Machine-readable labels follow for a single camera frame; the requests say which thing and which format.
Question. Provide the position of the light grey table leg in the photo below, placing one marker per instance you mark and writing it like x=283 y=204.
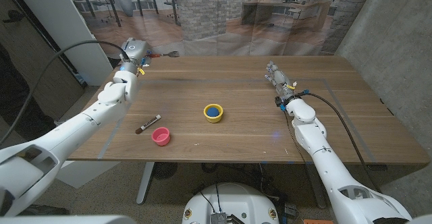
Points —
x=145 y=183

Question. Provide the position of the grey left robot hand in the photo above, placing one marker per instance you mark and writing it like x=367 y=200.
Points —
x=135 y=52

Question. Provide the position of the printed office backdrop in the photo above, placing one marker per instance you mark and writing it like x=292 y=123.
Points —
x=209 y=18

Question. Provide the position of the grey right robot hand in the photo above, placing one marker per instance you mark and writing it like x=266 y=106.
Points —
x=281 y=82

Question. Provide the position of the yellow cup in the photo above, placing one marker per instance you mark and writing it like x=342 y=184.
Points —
x=213 y=118

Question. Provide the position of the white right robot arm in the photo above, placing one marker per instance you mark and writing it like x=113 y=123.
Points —
x=327 y=163

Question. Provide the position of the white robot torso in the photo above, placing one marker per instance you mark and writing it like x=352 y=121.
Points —
x=231 y=202

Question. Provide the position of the blue ball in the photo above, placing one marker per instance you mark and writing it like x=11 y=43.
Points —
x=213 y=111

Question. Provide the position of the brown and white marker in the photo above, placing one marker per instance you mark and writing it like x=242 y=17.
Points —
x=148 y=123

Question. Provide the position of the black round fan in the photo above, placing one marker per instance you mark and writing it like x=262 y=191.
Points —
x=165 y=170

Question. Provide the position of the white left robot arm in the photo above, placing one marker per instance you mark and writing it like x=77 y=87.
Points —
x=67 y=136

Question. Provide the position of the pink cup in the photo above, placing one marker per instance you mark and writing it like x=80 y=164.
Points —
x=161 y=137

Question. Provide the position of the dark grey table leg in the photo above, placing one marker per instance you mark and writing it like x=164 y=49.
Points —
x=316 y=187

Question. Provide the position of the white wall panel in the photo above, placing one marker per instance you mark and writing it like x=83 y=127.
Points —
x=64 y=28

